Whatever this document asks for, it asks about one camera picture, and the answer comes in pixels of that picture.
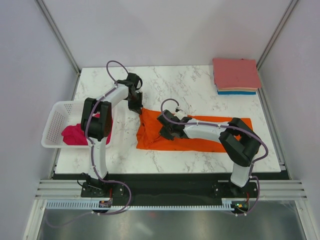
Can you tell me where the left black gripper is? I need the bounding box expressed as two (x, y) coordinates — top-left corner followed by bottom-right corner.
(126, 91), (144, 115)

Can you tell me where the orange t-shirt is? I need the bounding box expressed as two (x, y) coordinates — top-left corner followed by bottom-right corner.
(136, 107), (253, 153)

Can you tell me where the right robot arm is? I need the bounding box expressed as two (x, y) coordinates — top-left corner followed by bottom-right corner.
(157, 110), (261, 197)

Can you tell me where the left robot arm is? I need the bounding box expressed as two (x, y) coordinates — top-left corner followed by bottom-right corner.
(80, 72), (143, 197)

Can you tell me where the magenta t-shirt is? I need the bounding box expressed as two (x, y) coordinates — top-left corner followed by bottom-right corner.
(61, 113), (112, 146)

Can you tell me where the white plastic basket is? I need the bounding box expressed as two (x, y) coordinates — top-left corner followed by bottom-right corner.
(40, 100), (118, 149)

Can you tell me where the folded peach t-shirt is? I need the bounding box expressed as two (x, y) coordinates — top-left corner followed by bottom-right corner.
(217, 87), (258, 93)

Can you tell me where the folded pink t-shirt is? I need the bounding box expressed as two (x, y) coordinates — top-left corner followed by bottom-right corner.
(212, 58), (262, 90)

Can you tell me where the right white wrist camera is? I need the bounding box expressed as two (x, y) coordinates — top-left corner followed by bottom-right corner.
(174, 106), (186, 121)

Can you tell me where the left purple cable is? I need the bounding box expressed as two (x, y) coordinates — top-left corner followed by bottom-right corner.
(83, 60), (132, 216)

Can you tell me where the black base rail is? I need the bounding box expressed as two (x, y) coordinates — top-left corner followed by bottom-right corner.
(80, 173), (258, 206)

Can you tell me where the white slotted cable duct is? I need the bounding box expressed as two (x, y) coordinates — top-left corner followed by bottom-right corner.
(45, 199), (250, 211)

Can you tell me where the left aluminium frame post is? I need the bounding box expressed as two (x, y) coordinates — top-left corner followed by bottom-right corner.
(34, 0), (81, 76)

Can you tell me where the aluminium frame post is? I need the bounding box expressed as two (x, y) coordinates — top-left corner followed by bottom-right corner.
(34, 0), (81, 76)
(256, 0), (300, 71)

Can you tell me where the right aluminium frame post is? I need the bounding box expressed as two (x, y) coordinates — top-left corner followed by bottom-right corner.
(256, 0), (300, 71)

